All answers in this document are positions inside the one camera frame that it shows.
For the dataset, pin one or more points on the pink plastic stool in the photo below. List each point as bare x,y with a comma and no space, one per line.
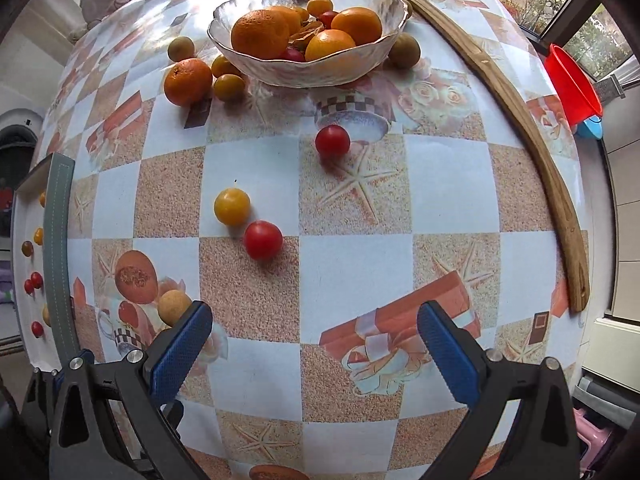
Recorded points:
592,432

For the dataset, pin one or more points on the orange peel piece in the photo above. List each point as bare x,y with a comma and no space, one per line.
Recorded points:
305,34

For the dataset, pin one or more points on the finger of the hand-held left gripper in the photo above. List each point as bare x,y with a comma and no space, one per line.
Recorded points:
59,377

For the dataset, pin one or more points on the large tan round fruit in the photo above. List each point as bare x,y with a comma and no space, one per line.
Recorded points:
46,315

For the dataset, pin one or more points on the olive green round fruit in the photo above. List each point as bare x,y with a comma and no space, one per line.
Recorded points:
180,48
403,50
409,8

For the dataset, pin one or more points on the white tray with grey rim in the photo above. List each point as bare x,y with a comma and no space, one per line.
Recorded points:
57,260

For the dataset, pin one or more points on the checkered printed tablecloth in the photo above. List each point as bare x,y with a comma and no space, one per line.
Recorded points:
350,260

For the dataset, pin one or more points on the clear glass bowl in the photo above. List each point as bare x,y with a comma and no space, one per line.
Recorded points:
300,72

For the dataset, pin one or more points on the white washing machine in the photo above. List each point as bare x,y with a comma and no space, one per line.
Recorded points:
17,145

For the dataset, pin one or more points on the amber cherry tomato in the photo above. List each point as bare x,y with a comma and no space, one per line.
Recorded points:
222,66
229,86

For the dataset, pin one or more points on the large orange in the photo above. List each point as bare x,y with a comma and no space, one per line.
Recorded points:
260,35

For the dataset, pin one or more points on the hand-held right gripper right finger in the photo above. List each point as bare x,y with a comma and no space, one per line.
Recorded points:
447,360

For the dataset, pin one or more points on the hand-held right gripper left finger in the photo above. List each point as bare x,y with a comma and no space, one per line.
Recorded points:
175,360

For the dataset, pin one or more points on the long curved wooden stick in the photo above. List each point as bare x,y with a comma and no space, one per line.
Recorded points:
550,170

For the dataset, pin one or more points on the orange mandarin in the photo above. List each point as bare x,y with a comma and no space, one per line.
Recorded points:
188,81

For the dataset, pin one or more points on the brown round fruit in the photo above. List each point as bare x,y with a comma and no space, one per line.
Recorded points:
27,248

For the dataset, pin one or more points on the red plastic basin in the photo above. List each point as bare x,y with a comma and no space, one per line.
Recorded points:
570,90

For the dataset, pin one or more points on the blue plastic basin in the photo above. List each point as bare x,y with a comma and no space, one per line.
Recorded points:
590,129

